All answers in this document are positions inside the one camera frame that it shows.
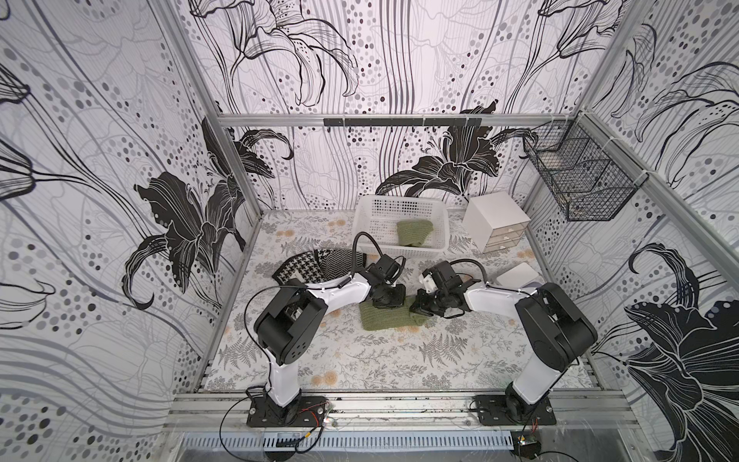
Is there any white slotted cable duct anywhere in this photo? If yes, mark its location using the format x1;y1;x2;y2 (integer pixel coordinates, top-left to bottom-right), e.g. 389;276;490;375
182;430;514;452

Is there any white plastic laundry basket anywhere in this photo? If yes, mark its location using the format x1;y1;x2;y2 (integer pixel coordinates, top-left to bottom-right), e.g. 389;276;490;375
351;196;450;259

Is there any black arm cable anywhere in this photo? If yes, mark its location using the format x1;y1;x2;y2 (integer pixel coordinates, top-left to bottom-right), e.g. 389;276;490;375
350;231;385;278
449;257;491;284

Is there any black wire wall basket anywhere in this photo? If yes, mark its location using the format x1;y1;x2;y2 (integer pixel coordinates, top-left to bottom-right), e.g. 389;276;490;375
523;115;649;221

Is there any green knitted scarf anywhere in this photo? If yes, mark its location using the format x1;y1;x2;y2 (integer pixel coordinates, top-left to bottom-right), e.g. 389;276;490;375
358;296;429;331
396;219;434;248

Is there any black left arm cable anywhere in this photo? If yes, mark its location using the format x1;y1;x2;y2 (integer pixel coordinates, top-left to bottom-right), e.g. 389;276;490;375
350;231;385;278

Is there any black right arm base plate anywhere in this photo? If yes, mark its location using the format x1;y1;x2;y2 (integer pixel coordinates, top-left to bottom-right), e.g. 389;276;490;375
470;394;557;427

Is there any white rectangular box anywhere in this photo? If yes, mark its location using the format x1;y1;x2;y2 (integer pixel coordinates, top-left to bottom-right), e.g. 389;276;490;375
496;263;543;289

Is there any white mini drawer cabinet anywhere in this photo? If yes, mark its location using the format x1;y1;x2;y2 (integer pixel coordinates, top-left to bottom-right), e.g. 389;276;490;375
463;192;530;253

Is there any black white patterned scarf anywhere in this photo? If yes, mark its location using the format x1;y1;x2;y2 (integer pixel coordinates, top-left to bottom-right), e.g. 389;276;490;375
273;248;367;285

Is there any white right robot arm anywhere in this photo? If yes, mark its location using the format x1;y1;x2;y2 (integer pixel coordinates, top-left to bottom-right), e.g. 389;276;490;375
411;259;598;414

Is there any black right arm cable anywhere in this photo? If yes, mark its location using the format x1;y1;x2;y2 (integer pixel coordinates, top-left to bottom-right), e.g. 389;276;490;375
449;257;491;284

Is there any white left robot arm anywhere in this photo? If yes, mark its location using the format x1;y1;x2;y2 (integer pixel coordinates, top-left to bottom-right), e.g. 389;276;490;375
253;254;406;409

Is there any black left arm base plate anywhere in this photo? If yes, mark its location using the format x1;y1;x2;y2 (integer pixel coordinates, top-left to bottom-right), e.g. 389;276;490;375
246;394;329;429

